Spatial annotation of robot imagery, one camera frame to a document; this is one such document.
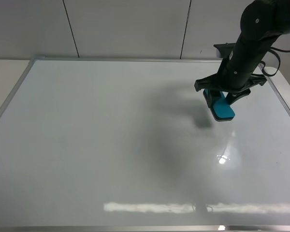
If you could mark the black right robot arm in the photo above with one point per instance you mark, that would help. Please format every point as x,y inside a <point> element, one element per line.
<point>261,24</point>

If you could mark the teal whiteboard eraser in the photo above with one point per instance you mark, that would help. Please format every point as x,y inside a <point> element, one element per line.
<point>222,111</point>

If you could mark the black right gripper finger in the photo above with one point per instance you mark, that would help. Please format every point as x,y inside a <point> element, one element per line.
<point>233,97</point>
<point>211,97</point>

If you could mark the white whiteboard with aluminium frame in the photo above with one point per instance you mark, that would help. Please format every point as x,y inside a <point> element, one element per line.
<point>130,146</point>

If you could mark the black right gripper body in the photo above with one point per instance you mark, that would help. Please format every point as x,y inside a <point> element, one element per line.
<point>235,73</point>

